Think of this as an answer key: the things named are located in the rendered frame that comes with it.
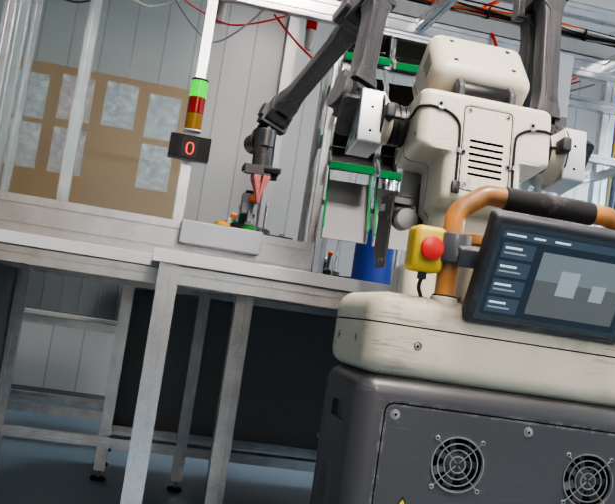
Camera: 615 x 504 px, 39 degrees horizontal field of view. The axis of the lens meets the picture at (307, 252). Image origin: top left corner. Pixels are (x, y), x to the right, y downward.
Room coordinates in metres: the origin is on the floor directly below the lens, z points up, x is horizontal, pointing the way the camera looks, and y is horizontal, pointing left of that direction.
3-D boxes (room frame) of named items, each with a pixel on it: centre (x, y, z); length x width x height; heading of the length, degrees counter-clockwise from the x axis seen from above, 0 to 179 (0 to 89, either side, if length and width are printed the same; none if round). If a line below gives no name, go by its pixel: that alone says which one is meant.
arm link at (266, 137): (2.35, 0.16, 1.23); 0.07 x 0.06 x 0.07; 24
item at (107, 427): (3.89, -0.32, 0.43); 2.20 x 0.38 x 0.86; 101
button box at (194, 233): (2.23, 0.23, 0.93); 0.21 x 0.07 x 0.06; 101
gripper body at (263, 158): (2.34, 0.16, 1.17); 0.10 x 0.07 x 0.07; 101
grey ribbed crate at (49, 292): (4.36, 1.17, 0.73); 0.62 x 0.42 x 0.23; 101
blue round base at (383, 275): (3.35, -0.26, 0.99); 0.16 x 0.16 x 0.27
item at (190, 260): (2.28, -0.06, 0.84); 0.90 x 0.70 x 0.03; 99
